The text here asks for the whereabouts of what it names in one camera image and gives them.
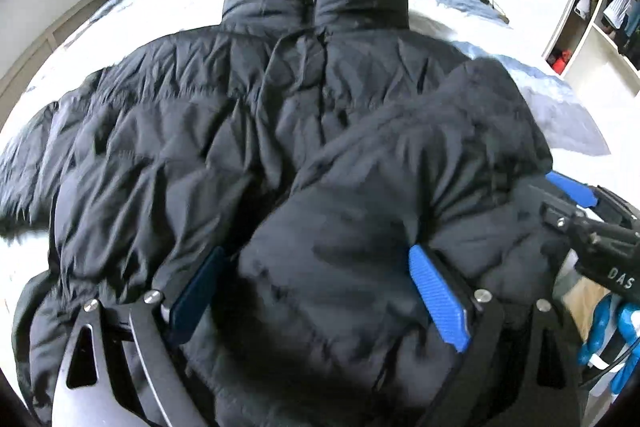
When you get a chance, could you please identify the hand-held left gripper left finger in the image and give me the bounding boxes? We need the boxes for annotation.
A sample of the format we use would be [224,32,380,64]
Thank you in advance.
[52,246,232,427]

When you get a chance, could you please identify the black puffer jacket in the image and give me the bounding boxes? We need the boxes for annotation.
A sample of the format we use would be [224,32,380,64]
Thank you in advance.
[0,0,576,427]

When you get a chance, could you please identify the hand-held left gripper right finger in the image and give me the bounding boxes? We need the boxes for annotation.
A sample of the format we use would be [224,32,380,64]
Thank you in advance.
[408,244,584,427]

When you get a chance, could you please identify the person's right hand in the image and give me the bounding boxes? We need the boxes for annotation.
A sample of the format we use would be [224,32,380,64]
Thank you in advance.
[577,293,640,399]

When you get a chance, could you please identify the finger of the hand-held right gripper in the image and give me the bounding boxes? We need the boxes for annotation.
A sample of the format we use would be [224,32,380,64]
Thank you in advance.
[514,179,581,233]
[545,171,600,208]

